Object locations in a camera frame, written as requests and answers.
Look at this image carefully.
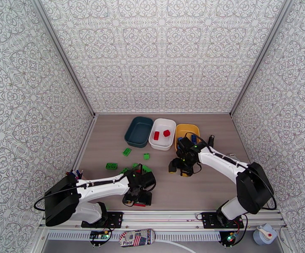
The white slotted cable duct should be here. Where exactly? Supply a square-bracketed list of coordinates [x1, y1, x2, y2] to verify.
[46, 231, 221, 241]

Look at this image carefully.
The white cable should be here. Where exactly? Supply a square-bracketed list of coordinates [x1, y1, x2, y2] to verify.
[154, 239, 197, 253]

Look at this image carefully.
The yellow plastic container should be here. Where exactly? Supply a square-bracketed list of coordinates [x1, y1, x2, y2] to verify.
[175, 124, 201, 151]

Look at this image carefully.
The dark teal plastic container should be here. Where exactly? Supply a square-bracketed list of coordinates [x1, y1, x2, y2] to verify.
[124, 116, 154, 149]

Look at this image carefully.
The aluminium frame post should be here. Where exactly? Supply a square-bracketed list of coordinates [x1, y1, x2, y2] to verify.
[229, 0, 296, 117]
[30, 0, 97, 117]

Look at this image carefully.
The aluminium front rail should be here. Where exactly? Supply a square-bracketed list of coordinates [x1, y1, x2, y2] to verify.
[39, 209, 286, 231]

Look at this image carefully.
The pen holder with pens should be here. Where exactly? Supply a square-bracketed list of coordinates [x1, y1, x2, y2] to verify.
[65, 169, 84, 181]

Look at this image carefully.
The aluminium side rail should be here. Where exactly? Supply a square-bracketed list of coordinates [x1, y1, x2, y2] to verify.
[62, 114, 98, 179]

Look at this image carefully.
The light blue round dispenser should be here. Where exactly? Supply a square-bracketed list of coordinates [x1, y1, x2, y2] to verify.
[252, 223, 278, 246]

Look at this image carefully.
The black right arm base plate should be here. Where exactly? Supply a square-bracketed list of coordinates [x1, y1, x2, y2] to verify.
[202, 212, 244, 229]

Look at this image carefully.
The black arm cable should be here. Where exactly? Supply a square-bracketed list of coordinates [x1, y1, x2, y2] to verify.
[185, 132, 278, 211]
[33, 163, 144, 212]

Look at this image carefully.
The white plastic container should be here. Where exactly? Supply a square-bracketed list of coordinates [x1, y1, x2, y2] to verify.
[148, 118, 177, 151]

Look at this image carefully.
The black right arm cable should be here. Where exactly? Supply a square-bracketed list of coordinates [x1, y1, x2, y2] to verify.
[185, 132, 278, 211]

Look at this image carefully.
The circuit board with green light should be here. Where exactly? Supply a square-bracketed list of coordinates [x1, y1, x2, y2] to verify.
[225, 233, 239, 245]

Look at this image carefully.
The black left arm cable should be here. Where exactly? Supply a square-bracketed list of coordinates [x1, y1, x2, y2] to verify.
[33, 163, 144, 212]

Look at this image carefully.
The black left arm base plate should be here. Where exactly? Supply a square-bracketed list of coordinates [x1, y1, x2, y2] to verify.
[81, 212, 123, 229]

